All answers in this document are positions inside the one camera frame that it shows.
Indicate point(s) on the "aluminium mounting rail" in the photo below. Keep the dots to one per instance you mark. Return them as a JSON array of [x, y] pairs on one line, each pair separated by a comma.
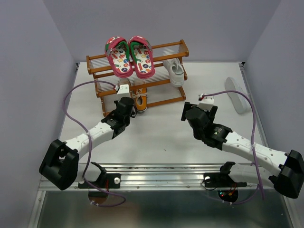
[[134, 177]]

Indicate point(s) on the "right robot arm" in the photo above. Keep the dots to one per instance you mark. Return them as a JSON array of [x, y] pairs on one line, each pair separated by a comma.
[[283, 171]]

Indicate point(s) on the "white sneaker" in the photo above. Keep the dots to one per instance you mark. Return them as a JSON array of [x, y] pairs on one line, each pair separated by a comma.
[[175, 70]]

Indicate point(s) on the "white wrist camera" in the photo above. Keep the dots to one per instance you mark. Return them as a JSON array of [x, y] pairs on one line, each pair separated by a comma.
[[206, 102], [123, 91]]

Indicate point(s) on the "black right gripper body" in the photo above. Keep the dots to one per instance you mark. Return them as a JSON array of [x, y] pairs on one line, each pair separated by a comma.
[[210, 115]]

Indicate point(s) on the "white sneaker sideways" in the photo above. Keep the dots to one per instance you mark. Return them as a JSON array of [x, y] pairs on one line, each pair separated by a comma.
[[239, 102]]

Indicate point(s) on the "orange sneaker one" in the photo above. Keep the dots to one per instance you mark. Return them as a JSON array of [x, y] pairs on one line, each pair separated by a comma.
[[124, 81], [140, 99]]

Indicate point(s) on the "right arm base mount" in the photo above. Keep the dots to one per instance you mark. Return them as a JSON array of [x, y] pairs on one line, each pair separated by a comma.
[[222, 179]]

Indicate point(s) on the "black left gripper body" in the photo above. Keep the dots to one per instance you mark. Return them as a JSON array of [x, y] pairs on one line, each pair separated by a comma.
[[132, 113]]

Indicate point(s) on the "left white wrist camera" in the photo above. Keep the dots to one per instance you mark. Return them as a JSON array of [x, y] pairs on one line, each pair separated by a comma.
[[123, 91]]

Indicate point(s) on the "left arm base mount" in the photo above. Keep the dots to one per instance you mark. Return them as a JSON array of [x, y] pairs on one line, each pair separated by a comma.
[[98, 176]]

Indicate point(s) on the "orange wooden shoe shelf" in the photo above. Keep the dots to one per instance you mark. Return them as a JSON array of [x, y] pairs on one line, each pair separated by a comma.
[[157, 86]]

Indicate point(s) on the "pink flip-flop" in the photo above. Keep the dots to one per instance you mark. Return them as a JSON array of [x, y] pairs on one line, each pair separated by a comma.
[[118, 54]]

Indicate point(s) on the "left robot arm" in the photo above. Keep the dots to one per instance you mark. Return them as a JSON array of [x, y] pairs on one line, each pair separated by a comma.
[[61, 162]]

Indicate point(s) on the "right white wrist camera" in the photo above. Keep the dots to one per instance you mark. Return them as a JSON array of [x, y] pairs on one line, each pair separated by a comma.
[[206, 102]]

